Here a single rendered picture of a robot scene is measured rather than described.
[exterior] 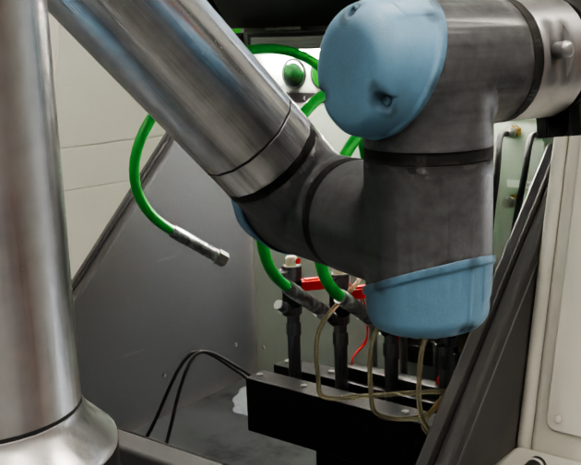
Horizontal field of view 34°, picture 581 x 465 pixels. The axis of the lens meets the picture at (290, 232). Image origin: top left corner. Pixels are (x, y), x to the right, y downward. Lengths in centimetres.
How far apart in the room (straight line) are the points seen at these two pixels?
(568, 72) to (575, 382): 59
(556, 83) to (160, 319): 109
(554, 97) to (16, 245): 33
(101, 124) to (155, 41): 367
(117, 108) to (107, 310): 283
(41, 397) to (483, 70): 29
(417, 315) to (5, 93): 27
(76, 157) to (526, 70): 369
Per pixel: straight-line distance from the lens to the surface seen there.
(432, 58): 51
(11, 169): 40
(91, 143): 421
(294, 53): 135
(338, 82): 53
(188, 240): 130
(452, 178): 53
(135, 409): 157
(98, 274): 147
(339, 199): 58
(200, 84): 58
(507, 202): 139
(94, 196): 424
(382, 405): 124
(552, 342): 112
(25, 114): 40
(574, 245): 111
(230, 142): 59
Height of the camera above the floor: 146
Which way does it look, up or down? 12 degrees down
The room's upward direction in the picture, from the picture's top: 2 degrees counter-clockwise
